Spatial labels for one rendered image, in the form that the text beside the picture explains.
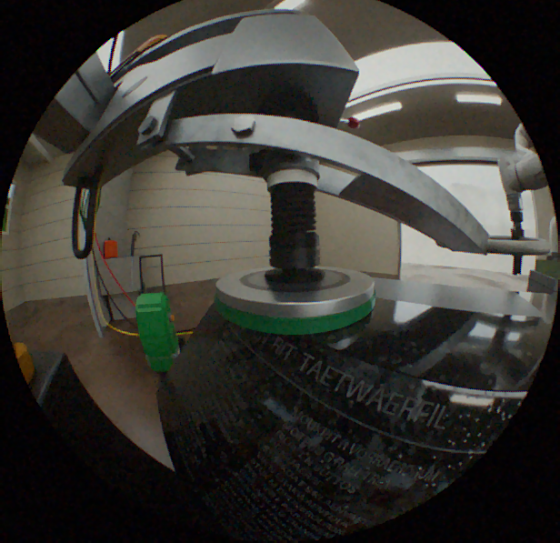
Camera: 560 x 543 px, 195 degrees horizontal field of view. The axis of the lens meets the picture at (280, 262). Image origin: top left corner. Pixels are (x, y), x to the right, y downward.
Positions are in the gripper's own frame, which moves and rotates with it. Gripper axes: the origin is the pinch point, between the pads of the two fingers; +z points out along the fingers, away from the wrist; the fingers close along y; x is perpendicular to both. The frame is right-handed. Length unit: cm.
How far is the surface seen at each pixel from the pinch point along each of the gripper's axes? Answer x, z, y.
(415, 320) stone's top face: 24, -3, 72
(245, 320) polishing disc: 27, -5, 88
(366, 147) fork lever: 20, -22, 75
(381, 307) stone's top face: 21, -3, 75
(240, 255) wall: -395, 13, 347
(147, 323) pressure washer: -8, 32, 196
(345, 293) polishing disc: 24, -6, 79
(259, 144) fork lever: 23, -22, 87
